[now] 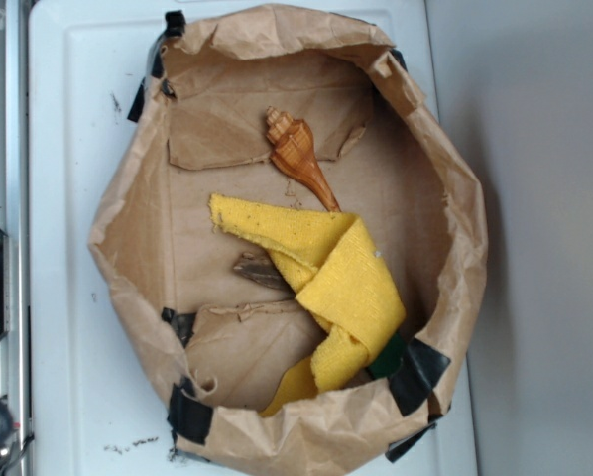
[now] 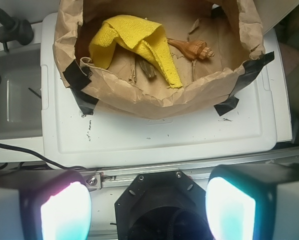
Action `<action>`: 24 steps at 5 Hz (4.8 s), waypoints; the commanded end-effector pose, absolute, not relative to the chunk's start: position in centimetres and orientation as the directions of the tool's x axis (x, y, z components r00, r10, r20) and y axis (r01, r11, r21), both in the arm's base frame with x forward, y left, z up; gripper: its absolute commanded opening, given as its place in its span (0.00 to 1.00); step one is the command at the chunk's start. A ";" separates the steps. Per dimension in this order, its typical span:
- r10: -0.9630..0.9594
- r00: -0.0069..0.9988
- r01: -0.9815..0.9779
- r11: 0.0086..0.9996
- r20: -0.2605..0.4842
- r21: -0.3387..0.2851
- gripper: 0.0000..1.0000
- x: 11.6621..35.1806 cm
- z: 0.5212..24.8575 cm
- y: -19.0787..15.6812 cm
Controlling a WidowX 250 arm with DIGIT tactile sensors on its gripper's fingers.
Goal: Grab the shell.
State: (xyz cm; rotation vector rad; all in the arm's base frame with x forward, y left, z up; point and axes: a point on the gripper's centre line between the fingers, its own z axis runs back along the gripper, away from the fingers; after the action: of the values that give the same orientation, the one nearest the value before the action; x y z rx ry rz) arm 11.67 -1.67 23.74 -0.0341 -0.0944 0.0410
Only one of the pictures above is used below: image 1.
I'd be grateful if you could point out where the brown paper bag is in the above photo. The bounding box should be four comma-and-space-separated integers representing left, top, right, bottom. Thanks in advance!
88, 4, 488, 475

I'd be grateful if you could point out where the grey brown wood piece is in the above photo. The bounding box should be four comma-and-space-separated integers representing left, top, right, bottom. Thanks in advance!
233, 252, 292, 292

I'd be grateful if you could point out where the yellow cloth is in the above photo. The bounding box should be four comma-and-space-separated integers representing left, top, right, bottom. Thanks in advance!
209, 194, 406, 417

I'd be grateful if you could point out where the dark green block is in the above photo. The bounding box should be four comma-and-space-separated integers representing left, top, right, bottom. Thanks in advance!
367, 333, 407, 380

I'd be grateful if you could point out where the brown spiral shell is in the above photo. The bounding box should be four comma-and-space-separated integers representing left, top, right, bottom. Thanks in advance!
266, 106, 341, 212

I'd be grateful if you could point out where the white plastic tray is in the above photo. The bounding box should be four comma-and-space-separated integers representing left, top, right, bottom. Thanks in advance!
27, 0, 480, 476

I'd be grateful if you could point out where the aluminium frame rail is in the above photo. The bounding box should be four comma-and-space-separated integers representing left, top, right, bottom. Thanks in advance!
0, 1, 35, 475

